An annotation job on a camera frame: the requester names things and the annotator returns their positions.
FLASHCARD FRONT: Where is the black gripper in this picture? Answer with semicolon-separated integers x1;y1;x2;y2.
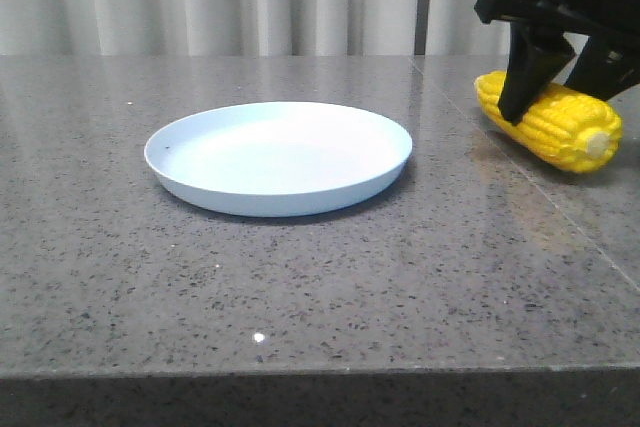
474;0;639;125

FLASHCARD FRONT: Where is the light blue round plate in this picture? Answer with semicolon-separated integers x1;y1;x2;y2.
144;101;413;217

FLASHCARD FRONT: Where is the yellow corn cob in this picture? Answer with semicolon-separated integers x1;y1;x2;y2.
474;71;623;174

